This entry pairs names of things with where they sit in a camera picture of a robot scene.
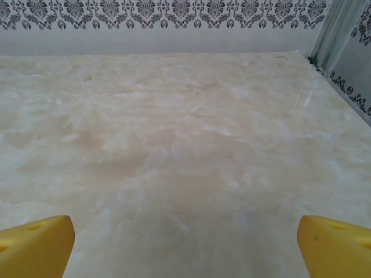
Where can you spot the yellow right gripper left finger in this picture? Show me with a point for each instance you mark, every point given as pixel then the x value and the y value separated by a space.
pixel 37 249

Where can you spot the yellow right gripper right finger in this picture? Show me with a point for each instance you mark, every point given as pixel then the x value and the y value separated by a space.
pixel 336 252

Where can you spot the aluminium frame post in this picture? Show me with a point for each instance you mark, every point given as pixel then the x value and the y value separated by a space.
pixel 333 34

